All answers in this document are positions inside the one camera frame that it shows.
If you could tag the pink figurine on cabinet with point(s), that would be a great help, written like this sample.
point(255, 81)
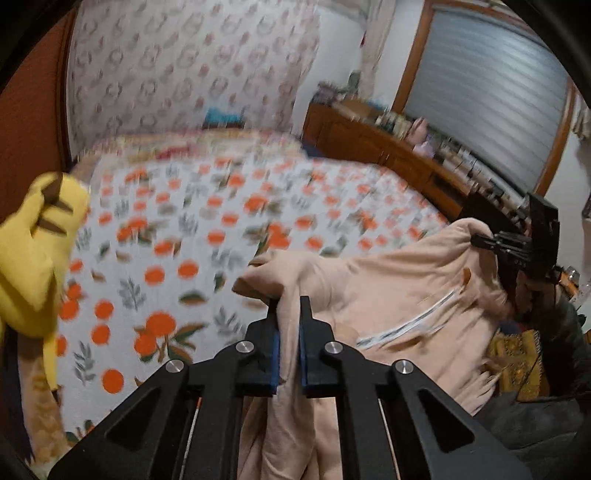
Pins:
point(418, 132)

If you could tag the orange fruit print blanket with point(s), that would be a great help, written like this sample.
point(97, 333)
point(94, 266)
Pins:
point(151, 273)

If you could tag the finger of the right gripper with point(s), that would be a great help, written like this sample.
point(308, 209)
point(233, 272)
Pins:
point(484, 242)

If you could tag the floral quilt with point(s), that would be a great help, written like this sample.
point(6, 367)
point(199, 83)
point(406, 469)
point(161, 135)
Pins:
point(124, 150)

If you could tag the patterned lace wall curtain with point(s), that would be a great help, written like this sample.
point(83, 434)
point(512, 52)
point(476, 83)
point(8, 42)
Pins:
point(158, 66)

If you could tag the yellow Pikachu plush toy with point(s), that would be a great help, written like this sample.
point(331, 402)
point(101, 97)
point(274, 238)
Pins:
point(36, 244)

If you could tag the grey window blind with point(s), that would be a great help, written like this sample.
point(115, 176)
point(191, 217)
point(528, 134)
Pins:
point(493, 87)

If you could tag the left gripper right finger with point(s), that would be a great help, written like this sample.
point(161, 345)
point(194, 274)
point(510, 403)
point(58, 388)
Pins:
point(330, 369)

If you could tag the peach t-shirt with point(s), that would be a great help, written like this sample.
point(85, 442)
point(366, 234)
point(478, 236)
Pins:
point(436, 302)

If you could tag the yellow patterned cloth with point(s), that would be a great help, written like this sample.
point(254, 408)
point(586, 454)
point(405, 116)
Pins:
point(518, 357)

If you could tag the wooden sideboard cabinet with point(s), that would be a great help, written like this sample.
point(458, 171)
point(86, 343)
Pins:
point(341, 138)

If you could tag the blue item at bedhead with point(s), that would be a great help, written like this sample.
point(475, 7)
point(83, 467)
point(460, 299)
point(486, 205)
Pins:
point(217, 119)

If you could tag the cream window curtain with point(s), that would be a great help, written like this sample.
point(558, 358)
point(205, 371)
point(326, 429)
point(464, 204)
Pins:
point(380, 19)

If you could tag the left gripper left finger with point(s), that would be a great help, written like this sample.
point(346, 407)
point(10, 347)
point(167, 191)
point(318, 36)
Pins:
point(218, 388)

